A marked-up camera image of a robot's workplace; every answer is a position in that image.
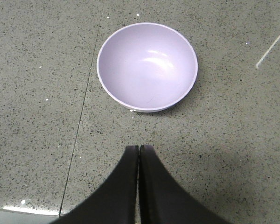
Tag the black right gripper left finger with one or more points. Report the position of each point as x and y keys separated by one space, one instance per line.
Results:
x=114 y=201

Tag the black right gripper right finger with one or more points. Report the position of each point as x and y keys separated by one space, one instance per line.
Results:
x=163 y=200

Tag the lilac plastic bowl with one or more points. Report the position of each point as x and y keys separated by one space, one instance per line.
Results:
x=147 y=67

